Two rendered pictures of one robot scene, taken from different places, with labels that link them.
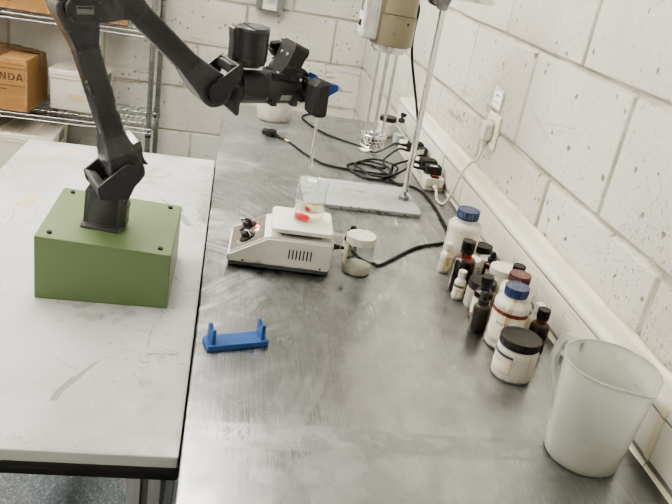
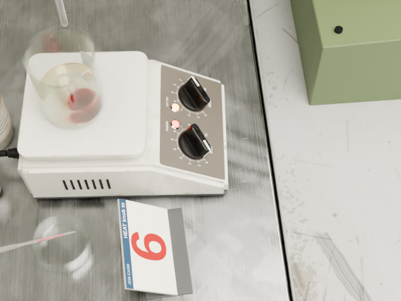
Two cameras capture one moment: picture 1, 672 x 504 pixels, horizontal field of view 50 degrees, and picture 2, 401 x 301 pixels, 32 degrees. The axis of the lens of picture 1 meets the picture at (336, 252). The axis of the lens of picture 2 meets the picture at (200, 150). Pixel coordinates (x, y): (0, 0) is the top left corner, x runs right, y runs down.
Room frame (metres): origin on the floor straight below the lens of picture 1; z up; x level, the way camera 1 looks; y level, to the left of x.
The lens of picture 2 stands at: (1.69, 0.23, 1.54)
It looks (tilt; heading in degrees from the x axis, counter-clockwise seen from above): 60 degrees down; 187
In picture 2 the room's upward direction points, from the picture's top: 1 degrees counter-clockwise
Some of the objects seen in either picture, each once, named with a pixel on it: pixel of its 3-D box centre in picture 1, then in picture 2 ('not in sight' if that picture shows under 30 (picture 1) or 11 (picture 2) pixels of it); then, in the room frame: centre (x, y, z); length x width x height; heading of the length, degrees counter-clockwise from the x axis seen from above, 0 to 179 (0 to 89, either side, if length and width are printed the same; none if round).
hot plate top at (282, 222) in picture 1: (302, 222); (85, 103); (1.33, 0.08, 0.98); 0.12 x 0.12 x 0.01; 7
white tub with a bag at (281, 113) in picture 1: (276, 87); not in sight; (2.45, 0.29, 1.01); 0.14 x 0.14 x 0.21
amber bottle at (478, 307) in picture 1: (481, 310); not in sight; (1.17, -0.27, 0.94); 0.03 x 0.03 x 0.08
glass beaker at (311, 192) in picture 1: (310, 201); (67, 83); (1.34, 0.07, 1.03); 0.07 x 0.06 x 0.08; 12
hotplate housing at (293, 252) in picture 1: (286, 240); (117, 126); (1.33, 0.10, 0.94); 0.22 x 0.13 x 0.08; 97
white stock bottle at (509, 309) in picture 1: (509, 315); not in sight; (1.13, -0.32, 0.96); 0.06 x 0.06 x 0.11
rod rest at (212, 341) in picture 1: (236, 334); not in sight; (0.98, 0.13, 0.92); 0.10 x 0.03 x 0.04; 119
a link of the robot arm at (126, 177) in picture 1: (110, 172); not in sight; (1.12, 0.39, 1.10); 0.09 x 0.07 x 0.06; 36
